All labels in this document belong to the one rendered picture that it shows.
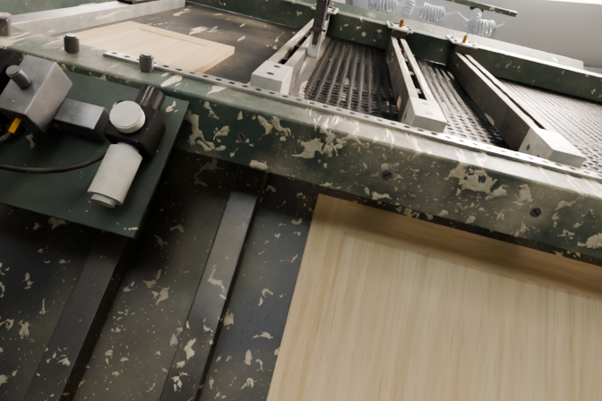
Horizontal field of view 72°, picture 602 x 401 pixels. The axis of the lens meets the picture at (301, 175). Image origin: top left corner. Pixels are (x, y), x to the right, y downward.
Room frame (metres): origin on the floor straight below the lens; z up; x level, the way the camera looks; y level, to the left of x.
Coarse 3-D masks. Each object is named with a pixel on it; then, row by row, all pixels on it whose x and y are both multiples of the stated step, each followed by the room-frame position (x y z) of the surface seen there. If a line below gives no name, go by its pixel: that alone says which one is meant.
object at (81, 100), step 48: (0, 48) 0.52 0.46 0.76; (0, 96) 0.52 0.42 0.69; (48, 96) 0.54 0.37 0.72; (96, 96) 0.62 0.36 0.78; (144, 96) 0.55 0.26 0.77; (0, 144) 0.62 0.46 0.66; (48, 144) 0.62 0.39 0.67; (96, 144) 0.61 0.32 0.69; (144, 144) 0.55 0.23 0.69; (0, 192) 0.62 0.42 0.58; (48, 192) 0.62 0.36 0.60; (96, 192) 0.56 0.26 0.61; (144, 192) 0.61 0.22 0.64
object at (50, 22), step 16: (160, 0) 1.17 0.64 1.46; (176, 0) 1.27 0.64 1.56; (16, 16) 0.77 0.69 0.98; (32, 16) 0.79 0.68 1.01; (48, 16) 0.81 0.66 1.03; (64, 16) 0.84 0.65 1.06; (80, 16) 0.88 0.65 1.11; (96, 16) 0.93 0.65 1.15; (112, 16) 0.99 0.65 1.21; (128, 16) 1.06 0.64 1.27; (48, 32) 0.82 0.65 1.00
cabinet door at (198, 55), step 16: (80, 32) 0.83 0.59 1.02; (96, 32) 0.85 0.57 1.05; (112, 32) 0.87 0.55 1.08; (128, 32) 0.90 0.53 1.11; (144, 32) 0.93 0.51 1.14; (160, 32) 0.95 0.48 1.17; (112, 48) 0.79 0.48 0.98; (128, 48) 0.81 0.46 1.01; (144, 48) 0.83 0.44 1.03; (160, 48) 0.85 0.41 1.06; (176, 48) 0.87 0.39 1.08; (192, 48) 0.90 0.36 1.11; (208, 48) 0.91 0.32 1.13; (224, 48) 0.94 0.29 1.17; (176, 64) 0.78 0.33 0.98; (192, 64) 0.80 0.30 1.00; (208, 64) 0.83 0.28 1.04
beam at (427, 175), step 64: (64, 64) 0.61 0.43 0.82; (128, 64) 0.65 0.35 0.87; (192, 128) 0.65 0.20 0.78; (256, 128) 0.62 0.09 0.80; (320, 128) 0.60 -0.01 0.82; (384, 128) 0.64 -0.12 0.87; (384, 192) 0.66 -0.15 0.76; (448, 192) 0.63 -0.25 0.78; (512, 192) 0.60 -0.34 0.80; (576, 192) 0.58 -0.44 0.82
